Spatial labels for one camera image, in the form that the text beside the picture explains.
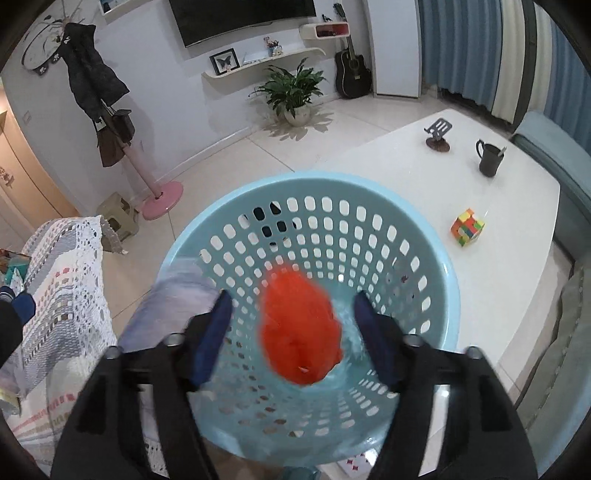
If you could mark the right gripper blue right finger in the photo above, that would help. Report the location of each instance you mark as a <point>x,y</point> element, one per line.
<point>383,340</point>

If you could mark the small beige stool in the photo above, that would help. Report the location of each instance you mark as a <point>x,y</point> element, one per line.
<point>120,215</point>

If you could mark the round panda wall clock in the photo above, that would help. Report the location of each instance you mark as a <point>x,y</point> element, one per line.
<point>41,44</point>

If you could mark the brown hanging bag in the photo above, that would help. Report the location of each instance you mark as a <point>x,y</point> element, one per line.
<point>109,144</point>

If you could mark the wall mounted black television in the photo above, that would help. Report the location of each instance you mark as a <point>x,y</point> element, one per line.
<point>199,20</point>

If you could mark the light blue plastic basket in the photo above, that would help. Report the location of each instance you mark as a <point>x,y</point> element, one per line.
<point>294,384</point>

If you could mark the orange plastic bag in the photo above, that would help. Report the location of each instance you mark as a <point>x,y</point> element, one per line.
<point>298,332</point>

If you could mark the black mug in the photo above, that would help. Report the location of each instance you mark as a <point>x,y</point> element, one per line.
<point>490,156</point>

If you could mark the black acoustic guitar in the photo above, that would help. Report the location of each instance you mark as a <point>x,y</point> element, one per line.
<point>353,79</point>

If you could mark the white refrigerator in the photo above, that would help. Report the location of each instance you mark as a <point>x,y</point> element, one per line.
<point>395,38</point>

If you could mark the framed butterfly picture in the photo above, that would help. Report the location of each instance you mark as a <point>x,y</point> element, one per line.
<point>224,62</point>

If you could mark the orange teal snack wrapper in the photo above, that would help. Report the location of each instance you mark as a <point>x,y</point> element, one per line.
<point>13,265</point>

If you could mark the blue striped curtain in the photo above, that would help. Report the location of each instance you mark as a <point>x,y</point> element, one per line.
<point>509,57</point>

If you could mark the phone stand on coaster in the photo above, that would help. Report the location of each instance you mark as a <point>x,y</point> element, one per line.
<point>436,135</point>

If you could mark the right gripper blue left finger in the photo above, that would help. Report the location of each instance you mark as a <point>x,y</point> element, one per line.
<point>210,342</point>

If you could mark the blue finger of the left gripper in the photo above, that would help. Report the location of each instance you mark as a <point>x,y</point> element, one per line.
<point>24,306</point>

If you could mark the white red wall cubby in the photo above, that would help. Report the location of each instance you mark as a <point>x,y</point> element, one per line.
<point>324,31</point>

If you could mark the white curved wall shelf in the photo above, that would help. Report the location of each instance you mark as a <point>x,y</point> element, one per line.
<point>267,61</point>

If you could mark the colourful rubik cube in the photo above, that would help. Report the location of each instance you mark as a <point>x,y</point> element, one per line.
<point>467,227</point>

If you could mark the pink coat rack stand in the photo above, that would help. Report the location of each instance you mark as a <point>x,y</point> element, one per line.
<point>163,196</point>

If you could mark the striped woven tablecloth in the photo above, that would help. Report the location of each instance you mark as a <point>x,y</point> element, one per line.
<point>60,345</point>

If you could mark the black coat on rack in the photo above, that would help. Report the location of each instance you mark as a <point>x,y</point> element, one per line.
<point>92,83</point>

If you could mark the teal sofa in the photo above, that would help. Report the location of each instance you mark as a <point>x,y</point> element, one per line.
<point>562,157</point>

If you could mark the potted green plant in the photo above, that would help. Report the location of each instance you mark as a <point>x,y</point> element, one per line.
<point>290,93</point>

